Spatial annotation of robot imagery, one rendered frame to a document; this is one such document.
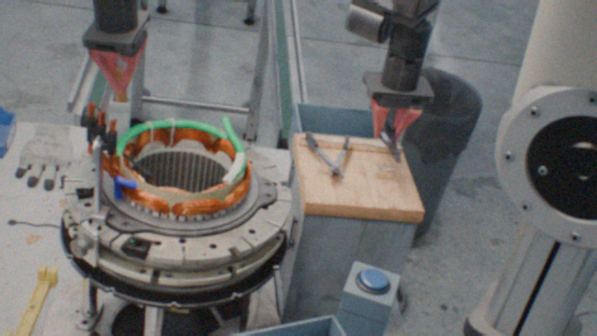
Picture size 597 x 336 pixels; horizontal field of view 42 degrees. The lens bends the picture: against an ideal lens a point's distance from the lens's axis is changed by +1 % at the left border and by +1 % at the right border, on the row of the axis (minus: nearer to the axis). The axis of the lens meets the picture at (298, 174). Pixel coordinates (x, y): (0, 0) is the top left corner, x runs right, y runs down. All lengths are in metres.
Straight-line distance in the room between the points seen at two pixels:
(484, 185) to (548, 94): 2.73
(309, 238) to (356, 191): 0.11
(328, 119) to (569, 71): 0.84
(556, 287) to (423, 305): 1.87
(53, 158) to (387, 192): 0.75
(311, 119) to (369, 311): 0.48
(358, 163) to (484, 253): 1.76
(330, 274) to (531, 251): 0.53
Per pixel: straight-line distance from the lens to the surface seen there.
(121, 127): 1.14
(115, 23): 1.05
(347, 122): 1.46
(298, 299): 1.31
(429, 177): 2.75
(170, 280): 1.02
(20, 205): 1.59
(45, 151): 1.70
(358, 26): 1.19
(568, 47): 0.65
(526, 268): 0.83
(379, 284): 1.09
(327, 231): 1.22
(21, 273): 1.44
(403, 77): 1.18
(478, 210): 3.23
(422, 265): 2.85
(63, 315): 1.33
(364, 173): 1.27
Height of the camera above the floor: 1.75
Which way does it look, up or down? 34 degrees down
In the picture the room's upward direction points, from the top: 11 degrees clockwise
